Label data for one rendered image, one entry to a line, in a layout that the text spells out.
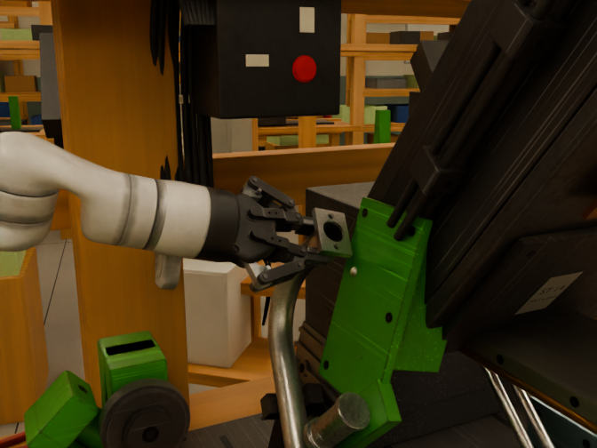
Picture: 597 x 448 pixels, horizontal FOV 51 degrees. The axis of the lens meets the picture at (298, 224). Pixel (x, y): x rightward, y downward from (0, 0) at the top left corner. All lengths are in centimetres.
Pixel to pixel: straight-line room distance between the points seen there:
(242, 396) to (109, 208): 57
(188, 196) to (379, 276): 21
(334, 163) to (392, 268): 47
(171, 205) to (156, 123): 29
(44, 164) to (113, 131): 30
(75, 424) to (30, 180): 21
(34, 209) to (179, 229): 13
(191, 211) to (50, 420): 22
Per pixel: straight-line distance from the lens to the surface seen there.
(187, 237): 61
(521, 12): 49
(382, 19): 807
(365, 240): 68
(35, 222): 59
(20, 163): 57
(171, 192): 61
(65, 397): 58
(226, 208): 62
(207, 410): 106
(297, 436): 71
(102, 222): 59
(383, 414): 64
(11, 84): 759
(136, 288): 91
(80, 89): 85
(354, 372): 68
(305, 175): 106
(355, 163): 110
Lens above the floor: 141
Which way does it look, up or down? 14 degrees down
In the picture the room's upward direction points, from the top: straight up
